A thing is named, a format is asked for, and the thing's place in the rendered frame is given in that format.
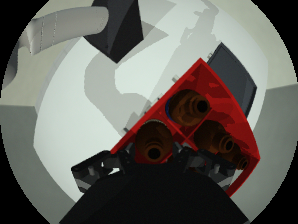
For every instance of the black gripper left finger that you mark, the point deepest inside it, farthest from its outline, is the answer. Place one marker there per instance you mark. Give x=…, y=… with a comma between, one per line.
x=88, y=171

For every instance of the brown glass bottle with cream label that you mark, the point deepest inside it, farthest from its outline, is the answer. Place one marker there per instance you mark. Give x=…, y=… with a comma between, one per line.
x=157, y=139

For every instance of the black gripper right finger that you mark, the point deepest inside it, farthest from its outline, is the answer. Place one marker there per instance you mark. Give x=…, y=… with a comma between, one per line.
x=219, y=169

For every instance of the red crate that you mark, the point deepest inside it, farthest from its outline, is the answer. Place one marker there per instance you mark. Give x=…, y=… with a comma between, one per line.
x=223, y=108

